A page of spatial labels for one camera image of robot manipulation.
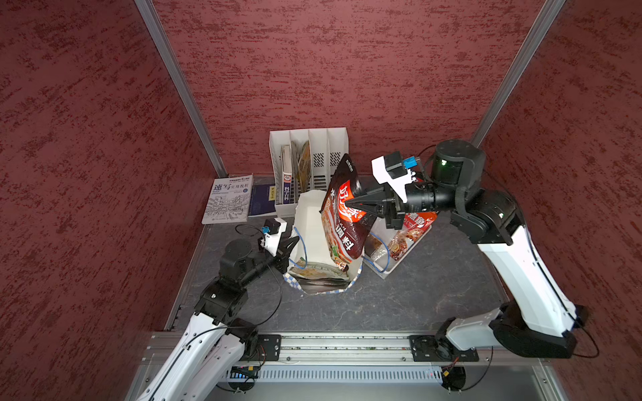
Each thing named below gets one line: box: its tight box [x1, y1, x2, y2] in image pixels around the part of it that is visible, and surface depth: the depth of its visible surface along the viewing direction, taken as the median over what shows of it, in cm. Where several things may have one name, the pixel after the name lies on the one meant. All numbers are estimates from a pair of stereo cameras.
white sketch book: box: [201, 172, 255, 225], surface depth 112 cm
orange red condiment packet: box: [387, 211, 439, 261], surface depth 92 cm
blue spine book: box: [281, 144, 293, 204], surface depth 94 cm
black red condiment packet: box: [289, 259, 350, 290], surface depth 71 cm
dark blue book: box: [249, 184, 276, 216], surface depth 113 cm
